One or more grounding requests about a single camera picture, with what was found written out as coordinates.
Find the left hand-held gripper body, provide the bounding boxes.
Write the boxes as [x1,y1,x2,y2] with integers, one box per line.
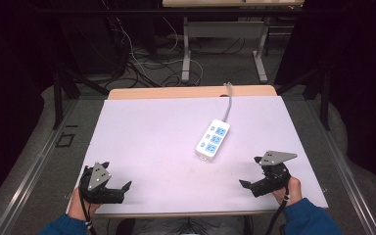
[78,161,125,205]

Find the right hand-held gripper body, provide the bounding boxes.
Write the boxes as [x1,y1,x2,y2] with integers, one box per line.
[252,150,299,199]

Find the person's right hand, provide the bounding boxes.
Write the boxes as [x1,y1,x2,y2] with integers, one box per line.
[271,175,304,208]

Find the person's left hand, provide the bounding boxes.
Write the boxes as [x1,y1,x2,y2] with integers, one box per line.
[67,187,102,222]

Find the white table mat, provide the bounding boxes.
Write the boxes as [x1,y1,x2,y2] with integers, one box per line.
[66,95,329,216]

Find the white power strip blue sockets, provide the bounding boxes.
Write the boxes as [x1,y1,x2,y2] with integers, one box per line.
[194,118,231,163]

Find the person's grey lap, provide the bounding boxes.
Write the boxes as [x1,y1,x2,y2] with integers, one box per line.
[115,214,254,235]

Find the black metal stand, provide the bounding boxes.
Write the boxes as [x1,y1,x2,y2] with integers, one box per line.
[275,63,333,132]
[52,62,111,130]

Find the wooden table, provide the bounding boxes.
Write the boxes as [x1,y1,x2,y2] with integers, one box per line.
[92,84,311,219]

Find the light wooden desk top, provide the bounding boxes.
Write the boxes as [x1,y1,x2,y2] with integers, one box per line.
[162,0,306,9]

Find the right hand-held gripper black cable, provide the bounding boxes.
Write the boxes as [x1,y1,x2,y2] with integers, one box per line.
[264,186,291,235]

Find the hand-held gripper black cable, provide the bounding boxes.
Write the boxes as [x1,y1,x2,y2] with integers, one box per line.
[78,195,98,235]
[264,186,291,235]

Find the left hand-held gripper black cable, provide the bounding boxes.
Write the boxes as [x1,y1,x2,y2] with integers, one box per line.
[78,195,98,235]

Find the aluminium floor rail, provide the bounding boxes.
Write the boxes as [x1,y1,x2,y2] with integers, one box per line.
[305,99,376,235]
[0,99,79,235]

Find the grey power strip cable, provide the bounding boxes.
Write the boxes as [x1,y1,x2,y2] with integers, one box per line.
[221,81,235,121]

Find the tangle of floor cables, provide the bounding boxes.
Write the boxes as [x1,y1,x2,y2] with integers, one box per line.
[99,0,248,89]

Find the white metal desk frame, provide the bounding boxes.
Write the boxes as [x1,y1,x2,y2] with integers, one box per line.
[180,16,271,84]

